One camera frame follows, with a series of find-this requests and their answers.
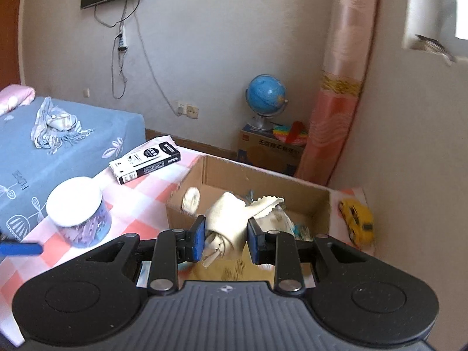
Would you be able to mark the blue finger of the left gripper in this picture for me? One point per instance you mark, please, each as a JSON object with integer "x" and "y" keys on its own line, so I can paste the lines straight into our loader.
{"x": 8, "y": 248}

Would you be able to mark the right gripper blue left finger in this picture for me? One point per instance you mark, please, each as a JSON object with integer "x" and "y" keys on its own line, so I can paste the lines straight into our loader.
{"x": 195, "y": 240}

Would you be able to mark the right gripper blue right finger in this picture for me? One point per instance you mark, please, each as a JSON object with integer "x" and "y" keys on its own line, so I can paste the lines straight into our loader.
{"x": 256, "y": 241}

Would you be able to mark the cream embroidered sachet pouch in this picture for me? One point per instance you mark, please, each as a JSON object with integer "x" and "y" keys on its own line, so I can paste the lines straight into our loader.
{"x": 270, "y": 215}

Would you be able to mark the yellow sock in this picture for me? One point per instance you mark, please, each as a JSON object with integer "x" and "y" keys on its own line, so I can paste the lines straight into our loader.
{"x": 225, "y": 229}

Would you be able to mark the cream hair scrunchie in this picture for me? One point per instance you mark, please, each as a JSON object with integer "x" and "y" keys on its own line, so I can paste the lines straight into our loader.
{"x": 191, "y": 200}

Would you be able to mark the blue embroidered sachet pouch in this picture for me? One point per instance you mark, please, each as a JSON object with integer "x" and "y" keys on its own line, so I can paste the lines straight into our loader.
{"x": 301, "y": 232}

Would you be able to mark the gold tissue paper pack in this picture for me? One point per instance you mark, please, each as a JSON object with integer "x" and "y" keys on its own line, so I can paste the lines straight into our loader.
{"x": 241, "y": 269}

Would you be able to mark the brown cardboard box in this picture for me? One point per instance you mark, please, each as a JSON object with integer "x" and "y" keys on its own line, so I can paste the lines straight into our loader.
{"x": 304, "y": 203}

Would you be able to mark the blue floral sofa cover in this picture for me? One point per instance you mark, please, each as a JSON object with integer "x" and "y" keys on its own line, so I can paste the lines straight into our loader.
{"x": 29, "y": 174}

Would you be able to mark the clear jar white lid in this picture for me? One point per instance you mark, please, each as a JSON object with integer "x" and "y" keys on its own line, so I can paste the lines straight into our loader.
{"x": 78, "y": 210}

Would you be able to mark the printed cardboard storage box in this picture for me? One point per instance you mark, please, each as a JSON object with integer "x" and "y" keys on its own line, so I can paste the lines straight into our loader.
{"x": 263, "y": 150}

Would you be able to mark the black white pen box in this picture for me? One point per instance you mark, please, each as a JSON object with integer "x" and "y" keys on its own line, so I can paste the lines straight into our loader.
{"x": 149, "y": 157}

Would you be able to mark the yellow toy car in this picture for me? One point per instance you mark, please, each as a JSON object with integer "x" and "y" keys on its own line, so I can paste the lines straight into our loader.
{"x": 359, "y": 220}

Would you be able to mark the rainbow pop toy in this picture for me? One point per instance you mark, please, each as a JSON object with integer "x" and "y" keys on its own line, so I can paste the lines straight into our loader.
{"x": 295, "y": 134}

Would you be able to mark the white blue fringed scarf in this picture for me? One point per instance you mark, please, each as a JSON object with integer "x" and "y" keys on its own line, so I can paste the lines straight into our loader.
{"x": 55, "y": 128}

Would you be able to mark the blue desk globe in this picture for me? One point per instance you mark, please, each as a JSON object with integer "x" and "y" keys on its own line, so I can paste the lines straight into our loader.
{"x": 266, "y": 97}

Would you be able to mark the pink pillow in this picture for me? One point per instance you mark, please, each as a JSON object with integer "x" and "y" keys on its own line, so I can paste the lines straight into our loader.
{"x": 13, "y": 96}

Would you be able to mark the white power strip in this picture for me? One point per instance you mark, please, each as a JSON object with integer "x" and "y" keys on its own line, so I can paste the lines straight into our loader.
{"x": 122, "y": 40}

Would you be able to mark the orange pink curtain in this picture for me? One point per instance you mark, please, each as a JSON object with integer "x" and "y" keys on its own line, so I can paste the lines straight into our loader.
{"x": 344, "y": 70}

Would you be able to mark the beige wall socket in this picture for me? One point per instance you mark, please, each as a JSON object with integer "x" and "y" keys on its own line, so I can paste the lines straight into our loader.
{"x": 192, "y": 111}

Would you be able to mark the white wall socket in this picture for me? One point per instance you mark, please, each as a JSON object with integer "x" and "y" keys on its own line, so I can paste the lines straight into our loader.
{"x": 181, "y": 108}

